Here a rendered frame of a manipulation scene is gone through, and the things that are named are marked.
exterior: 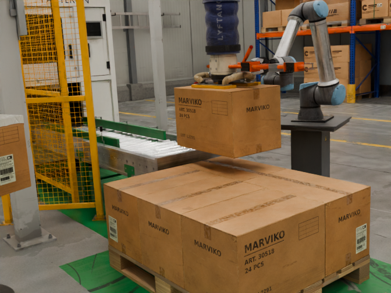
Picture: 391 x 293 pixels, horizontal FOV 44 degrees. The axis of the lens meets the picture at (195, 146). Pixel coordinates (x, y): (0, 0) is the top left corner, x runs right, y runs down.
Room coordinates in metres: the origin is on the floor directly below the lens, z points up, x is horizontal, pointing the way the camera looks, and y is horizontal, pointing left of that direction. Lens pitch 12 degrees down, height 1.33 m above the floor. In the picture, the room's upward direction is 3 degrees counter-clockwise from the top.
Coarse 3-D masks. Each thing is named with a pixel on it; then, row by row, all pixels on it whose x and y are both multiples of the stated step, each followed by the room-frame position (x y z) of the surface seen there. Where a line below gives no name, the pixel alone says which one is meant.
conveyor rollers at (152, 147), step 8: (80, 128) 5.12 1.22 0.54; (96, 128) 5.04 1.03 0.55; (104, 128) 5.00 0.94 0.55; (112, 136) 4.55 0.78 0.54; (120, 136) 4.50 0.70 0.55; (128, 136) 4.46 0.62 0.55; (136, 136) 4.49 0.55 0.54; (120, 144) 4.09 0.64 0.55; (128, 144) 4.05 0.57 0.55; (136, 144) 4.08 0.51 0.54; (144, 144) 4.03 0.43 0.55; (152, 144) 4.07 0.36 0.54; (160, 144) 4.01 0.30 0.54; (168, 144) 3.97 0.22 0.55; (176, 144) 4.00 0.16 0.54; (144, 152) 3.71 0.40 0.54; (152, 152) 3.67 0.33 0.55; (160, 152) 3.69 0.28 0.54; (168, 152) 3.64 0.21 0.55; (176, 152) 3.67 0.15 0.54
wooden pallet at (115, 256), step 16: (112, 256) 2.82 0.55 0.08; (128, 256) 2.67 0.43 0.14; (368, 256) 2.51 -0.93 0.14; (128, 272) 2.71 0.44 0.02; (144, 272) 2.70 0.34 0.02; (336, 272) 2.38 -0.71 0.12; (352, 272) 2.50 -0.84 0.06; (368, 272) 2.51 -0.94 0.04; (144, 288) 2.54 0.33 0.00; (160, 288) 2.41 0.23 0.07; (176, 288) 2.28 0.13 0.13; (304, 288) 2.18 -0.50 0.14; (320, 288) 2.25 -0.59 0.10
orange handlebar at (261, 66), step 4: (240, 64) 3.30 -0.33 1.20; (260, 64) 2.87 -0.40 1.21; (264, 64) 2.85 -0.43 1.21; (268, 64) 2.87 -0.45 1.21; (232, 68) 3.07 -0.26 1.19; (236, 68) 3.04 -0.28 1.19; (240, 68) 3.01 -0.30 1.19; (252, 68) 2.92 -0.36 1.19; (256, 68) 2.89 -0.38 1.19; (260, 68) 2.86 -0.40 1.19; (264, 68) 2.84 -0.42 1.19; (280, 68) 2.73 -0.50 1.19; (300, 68) 2.64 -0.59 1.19
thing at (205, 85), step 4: (204, 80) 3.16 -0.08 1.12; (220, 80) 3.05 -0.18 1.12; (192, 84) 3.22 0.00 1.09; (196, 84) 3.20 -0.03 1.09; (200, 84) 3.16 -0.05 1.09; (204, 84) 3.13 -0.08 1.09; (208, 84) 3.10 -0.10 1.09; (212, 84) 3.07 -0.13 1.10; (216, 84) 3.05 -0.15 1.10; (220, 84) 3.04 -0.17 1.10; (228, 84) 3.00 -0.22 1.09; (216, 88) 3.01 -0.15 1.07; (220, 88) 2.98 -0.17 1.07; (224, 88) 2.95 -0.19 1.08; (228, 88) 2.97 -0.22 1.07
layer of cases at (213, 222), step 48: (144, 192) 2.62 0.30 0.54; (192, 192) 2.57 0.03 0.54; (240, 192) 2.52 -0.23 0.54; (288, 192) 2.48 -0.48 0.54; (336, 192) 2.44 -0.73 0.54; (144, 240) 2.51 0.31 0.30; (192, 240) 2.16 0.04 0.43; (240, 240) 1.93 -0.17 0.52; (288, 240) 2.11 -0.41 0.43; (336, 240) 2.34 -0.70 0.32; (192, 288) 2.18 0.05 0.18; (240, 288) 1.92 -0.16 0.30; (288, 288) 2.11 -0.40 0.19
